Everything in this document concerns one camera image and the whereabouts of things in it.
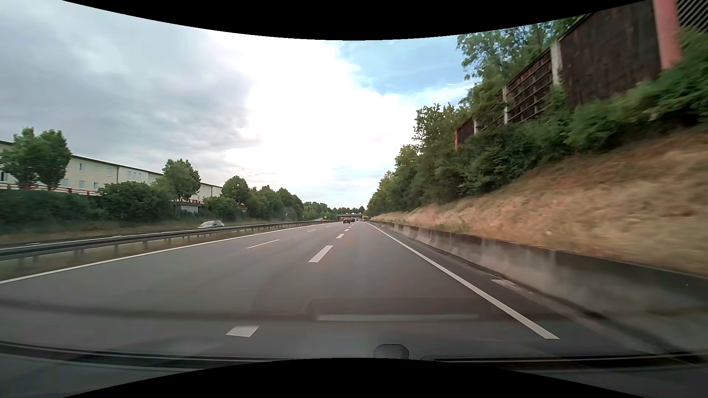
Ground grey asphalt road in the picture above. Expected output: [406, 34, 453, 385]
[0, 220, 681, 360]

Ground road markings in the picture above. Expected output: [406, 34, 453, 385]
[0, 221, 560, 340]

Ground row of bushes and trees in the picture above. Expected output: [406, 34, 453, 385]
[366, 17, 708, 217]

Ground car's own bonnet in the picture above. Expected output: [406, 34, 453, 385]
[0, 341, 708, 398]

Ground row of trees and hedges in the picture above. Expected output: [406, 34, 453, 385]
[0, 127, 367, 230]

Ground dry grass bank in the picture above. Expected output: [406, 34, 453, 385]
[374, 128, 708, 277]

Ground long pale building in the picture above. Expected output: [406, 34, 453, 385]
[0, 140, 223, 202]

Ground opposite carriageway road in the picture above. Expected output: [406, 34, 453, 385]
[0, 223, 266, 251]

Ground brown noise barrier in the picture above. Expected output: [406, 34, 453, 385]
[455, 0, 708, 151]

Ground red railing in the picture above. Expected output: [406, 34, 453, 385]
[0, 182, 101, 198]

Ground concrete barrier wall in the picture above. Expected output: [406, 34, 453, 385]
[369, 220, 708, 332]

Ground metal guard rail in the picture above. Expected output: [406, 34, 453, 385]
[0, 220, 336, 262]

